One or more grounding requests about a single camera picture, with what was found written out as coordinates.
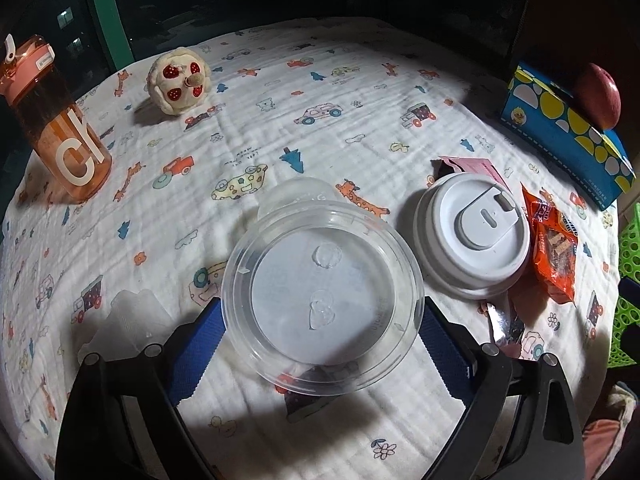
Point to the orange snack wrapper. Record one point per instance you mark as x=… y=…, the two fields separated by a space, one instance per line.
x=555 y=250

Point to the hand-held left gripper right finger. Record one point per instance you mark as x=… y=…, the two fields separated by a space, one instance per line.
x=447 y=355

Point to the brown wooden headboard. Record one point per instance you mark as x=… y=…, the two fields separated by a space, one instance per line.
x=575 y=10

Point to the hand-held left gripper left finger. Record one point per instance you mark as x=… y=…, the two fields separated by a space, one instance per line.
x=192 y=355

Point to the clear round lid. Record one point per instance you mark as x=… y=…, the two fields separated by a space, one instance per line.
x=310 y=285

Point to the white cup lid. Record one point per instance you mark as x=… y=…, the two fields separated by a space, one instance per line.
x=475 y=235

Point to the clear square plastic box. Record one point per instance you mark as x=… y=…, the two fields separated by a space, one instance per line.
x=130 y=320

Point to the green window frame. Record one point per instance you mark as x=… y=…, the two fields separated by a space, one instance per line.
x=107 y=15

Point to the green plastic mesh basket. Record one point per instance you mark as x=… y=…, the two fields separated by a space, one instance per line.
x=627 y=285

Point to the cream toy with red spots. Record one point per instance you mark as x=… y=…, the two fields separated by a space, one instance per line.
x=177 y=80

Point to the pink paper slip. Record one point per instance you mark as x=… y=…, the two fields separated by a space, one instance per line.
x=480 y=167

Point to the red apple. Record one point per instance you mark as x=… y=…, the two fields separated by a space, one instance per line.
x=597 y=95

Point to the blue patterned tissue box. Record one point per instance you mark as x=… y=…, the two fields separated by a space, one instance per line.
x=545 y=120

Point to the orange water bottle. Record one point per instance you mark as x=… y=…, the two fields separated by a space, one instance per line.
x=55 y=125

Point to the pink cloth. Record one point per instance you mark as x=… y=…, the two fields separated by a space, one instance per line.
x=605 y=440

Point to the silver foil sachet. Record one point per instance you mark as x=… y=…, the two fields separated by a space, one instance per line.
x=505 y=327

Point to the white printed blanket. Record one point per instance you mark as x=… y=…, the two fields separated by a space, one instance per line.
x=325 y=125

